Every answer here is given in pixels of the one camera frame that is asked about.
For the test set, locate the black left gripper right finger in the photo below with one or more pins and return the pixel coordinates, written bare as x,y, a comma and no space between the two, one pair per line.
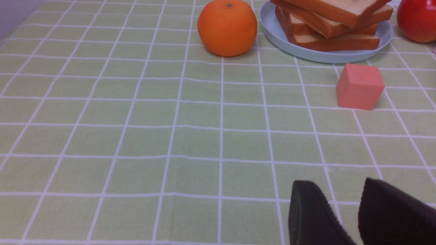
390,216

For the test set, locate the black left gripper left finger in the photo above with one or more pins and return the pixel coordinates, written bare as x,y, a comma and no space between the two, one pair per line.
311,220

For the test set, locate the toast slice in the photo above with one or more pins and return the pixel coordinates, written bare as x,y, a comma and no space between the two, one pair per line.
348,12
322,25
319,43
294,26

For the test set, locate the salmon pink cube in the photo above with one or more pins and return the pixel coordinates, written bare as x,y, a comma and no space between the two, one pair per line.
359,87

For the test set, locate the light blue bread plate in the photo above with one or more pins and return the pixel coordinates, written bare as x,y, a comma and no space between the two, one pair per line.
273,31

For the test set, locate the red apple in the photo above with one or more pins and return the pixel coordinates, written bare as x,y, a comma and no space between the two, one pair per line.
417,20

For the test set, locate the orange mandarin fruit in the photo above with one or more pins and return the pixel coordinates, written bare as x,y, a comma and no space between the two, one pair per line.
227,28

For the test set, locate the green checkered tablecloth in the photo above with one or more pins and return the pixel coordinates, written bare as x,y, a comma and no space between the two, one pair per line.
118,128

